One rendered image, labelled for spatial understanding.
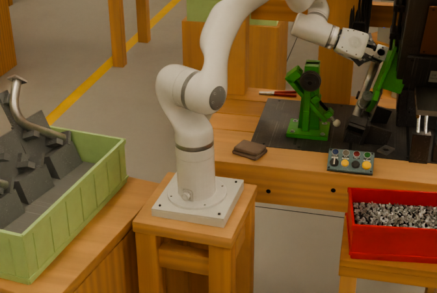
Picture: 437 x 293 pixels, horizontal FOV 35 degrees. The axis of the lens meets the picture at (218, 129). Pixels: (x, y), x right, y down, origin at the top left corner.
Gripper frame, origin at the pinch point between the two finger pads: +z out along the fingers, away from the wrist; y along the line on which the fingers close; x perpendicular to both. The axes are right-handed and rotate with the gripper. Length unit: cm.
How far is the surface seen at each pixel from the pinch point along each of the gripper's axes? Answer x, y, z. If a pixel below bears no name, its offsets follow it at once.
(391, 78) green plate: -5.9, -9.7, 5.8
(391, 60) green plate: -11.3, -6.0, 2.9
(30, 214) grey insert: -3, -95, -88
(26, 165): -1, -81, -97
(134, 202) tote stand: 10, -78, -61
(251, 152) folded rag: 5, -48, -30
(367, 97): -0.6, -17.0, 1.0
